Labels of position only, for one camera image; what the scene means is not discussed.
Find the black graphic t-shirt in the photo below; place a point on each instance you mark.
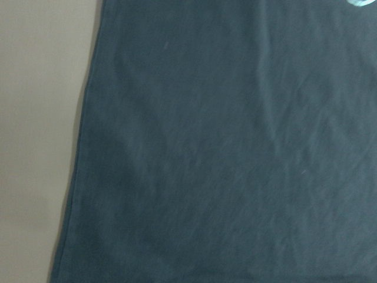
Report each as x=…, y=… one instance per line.
x=226, y=141

